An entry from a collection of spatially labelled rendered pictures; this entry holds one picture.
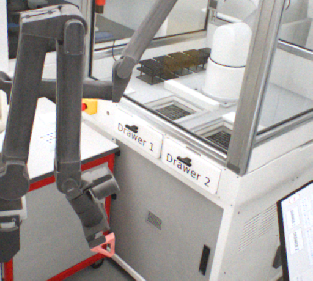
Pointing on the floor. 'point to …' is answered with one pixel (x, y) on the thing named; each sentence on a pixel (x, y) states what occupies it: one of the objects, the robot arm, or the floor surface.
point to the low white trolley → (56, 210)
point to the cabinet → (189, 222)
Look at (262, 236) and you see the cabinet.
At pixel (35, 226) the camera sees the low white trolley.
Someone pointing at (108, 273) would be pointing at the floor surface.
